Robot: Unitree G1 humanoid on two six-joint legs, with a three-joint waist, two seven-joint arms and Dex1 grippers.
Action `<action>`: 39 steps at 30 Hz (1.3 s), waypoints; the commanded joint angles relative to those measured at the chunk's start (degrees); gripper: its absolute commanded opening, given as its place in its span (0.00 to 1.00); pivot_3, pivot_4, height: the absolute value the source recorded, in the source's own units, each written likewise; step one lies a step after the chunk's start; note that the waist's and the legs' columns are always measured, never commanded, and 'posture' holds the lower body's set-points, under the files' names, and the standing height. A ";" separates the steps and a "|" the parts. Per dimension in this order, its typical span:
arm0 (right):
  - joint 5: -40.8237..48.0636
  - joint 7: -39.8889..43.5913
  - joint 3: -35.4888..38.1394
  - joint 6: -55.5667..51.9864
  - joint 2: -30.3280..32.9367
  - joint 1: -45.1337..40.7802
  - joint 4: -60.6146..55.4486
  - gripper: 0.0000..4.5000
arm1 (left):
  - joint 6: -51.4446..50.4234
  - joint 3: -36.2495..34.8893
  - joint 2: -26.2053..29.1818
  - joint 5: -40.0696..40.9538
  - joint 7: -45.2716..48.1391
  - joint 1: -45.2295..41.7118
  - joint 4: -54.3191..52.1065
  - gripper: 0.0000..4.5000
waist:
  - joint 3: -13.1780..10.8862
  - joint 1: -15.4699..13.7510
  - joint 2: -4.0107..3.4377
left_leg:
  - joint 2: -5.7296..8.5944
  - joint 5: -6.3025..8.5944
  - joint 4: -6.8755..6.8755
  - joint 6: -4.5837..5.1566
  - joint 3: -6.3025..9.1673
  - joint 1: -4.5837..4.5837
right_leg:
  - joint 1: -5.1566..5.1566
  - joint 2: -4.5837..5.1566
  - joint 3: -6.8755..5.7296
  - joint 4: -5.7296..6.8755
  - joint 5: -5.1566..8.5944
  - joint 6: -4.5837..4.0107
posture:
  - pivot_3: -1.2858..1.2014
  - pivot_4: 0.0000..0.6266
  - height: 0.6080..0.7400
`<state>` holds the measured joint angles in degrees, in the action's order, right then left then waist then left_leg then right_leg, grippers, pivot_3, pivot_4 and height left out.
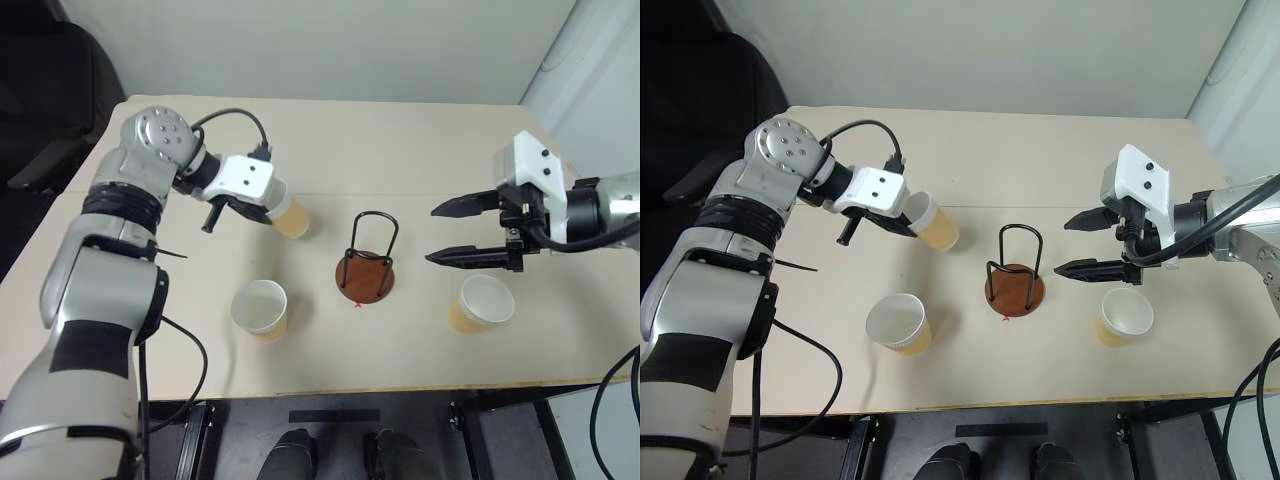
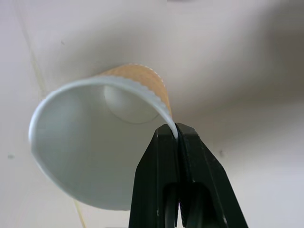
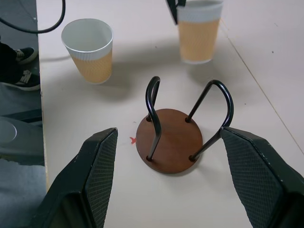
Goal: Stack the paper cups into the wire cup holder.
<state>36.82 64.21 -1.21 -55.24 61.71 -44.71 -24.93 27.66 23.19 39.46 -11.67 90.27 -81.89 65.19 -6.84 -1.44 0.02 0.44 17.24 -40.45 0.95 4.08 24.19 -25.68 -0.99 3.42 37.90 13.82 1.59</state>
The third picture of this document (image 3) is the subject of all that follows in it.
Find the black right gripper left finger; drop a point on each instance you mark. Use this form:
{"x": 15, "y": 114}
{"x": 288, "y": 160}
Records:
{"x": 71, "y": 190}

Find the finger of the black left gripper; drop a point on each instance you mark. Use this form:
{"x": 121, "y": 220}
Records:
{"x": 173, "y": 9}

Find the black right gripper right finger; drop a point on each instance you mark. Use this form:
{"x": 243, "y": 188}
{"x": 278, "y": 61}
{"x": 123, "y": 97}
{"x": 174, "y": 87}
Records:
{"x": 266, "y": 185}

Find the orange white paper cup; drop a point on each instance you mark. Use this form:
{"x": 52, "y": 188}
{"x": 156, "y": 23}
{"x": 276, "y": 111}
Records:
{"x": 198, "y": 40}
{"x": 95, "y": 66}

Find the dark grey rounded housing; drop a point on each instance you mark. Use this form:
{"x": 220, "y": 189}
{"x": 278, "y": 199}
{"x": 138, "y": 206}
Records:
{"x": 26, "y": 137}

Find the black sneaker white sole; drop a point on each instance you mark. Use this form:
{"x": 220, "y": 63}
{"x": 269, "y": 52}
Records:
{"x": 27, "y": 54}
{"x": 25, "y": 80}

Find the person's black trouser leg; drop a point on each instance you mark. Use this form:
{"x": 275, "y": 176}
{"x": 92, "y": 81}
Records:
{"x": 7, "y": 61}

